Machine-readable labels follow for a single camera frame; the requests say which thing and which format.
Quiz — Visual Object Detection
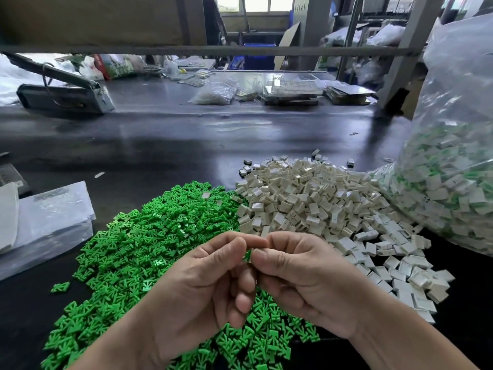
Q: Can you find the person's right hand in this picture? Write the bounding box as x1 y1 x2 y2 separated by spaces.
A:
249 231 386 340

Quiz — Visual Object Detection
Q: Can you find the person's left hand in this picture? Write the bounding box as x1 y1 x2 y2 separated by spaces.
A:
142 231 269 359

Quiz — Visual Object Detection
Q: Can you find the pile of white plastic caps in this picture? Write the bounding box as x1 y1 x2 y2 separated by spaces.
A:
235 154 456 324

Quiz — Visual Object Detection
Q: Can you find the pile of green plastic clips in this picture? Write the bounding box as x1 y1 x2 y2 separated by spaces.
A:
40 181 320 370

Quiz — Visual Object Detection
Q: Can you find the clear plastic bag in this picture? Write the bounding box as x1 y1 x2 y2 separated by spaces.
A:
377 11 493 256

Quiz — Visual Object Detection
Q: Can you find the person's left forearm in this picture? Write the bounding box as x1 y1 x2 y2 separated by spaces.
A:
69 316 189 370

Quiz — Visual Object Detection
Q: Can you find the small clear bag of parts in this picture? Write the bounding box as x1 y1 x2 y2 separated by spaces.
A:
188 77 238 105

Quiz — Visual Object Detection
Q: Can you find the stack of clear flat bags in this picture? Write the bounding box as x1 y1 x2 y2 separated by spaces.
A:
0 181 97 282

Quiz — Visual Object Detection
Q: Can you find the dark flat tray stack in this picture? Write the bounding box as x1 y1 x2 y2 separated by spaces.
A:
324 82 376 106

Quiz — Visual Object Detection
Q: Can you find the white paper notebook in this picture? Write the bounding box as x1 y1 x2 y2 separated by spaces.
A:
0 181 20 255

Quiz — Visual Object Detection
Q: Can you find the blue crate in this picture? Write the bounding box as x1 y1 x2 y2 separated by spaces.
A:
230 44 278 70

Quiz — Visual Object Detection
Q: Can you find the grey heat sealer machine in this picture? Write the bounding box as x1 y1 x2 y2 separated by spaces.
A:
4 51 117 115

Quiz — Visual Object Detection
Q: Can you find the grey metal horizontal bar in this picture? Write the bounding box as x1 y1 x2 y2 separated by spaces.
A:
0 44 423 59

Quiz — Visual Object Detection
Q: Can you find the white plastic sack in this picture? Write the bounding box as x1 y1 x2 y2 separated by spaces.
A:
0 53 78 106

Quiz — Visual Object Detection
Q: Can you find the grey metal slanted post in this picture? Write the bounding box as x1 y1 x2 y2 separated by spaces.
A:
377 0 448 113

